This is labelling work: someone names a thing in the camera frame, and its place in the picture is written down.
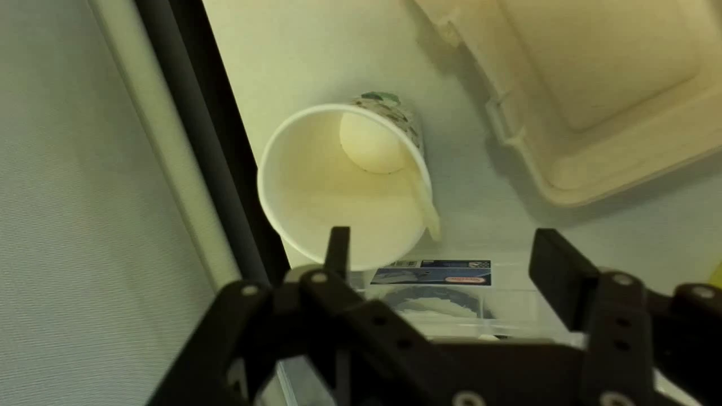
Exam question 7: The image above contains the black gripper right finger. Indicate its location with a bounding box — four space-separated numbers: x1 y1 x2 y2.
527 228 722 406

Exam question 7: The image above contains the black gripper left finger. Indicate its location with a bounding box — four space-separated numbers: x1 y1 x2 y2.
144 224 472 406

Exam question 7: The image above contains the patterned white paper cup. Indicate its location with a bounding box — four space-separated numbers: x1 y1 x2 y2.
254 91 438 273

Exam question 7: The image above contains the beige clamshell takeaway pack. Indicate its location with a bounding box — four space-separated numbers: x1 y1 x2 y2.
410 0 722 210

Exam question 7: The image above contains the clear plastic storage bin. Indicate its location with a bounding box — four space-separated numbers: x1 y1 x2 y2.
279 256 594 406

